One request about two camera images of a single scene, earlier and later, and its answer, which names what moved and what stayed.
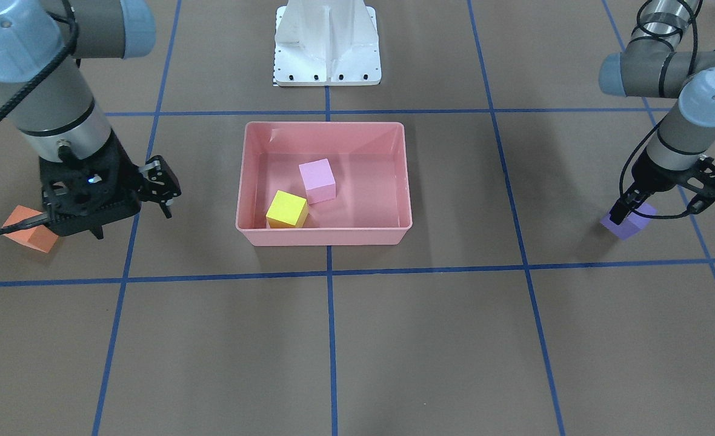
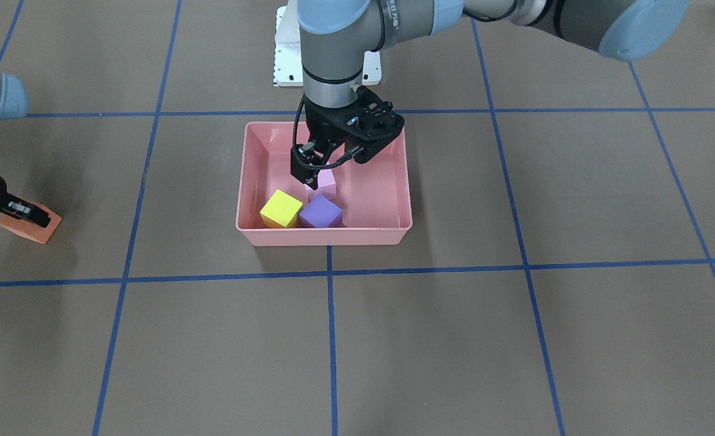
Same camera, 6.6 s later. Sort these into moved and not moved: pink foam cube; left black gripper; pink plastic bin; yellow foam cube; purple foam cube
Moved: left black gripper; purple foam cube
Not moved: yellow foam cube; pink foam cube; pink plastic bin
